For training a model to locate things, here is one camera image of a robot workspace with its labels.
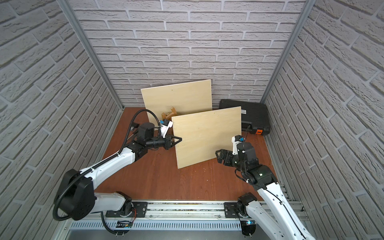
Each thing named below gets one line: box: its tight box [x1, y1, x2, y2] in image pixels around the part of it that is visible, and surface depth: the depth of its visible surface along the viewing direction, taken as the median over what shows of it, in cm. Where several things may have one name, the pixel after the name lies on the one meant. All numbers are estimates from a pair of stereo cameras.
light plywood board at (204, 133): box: [171, 106, 242, 169], surface depth 82 cm
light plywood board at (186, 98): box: [140, 79, 213, 122], surface depth 93 cm
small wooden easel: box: [161, 106, 177, 121], surface depth 87 cm
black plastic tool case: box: [219, 99, 271, 136], surface depth 109 cm
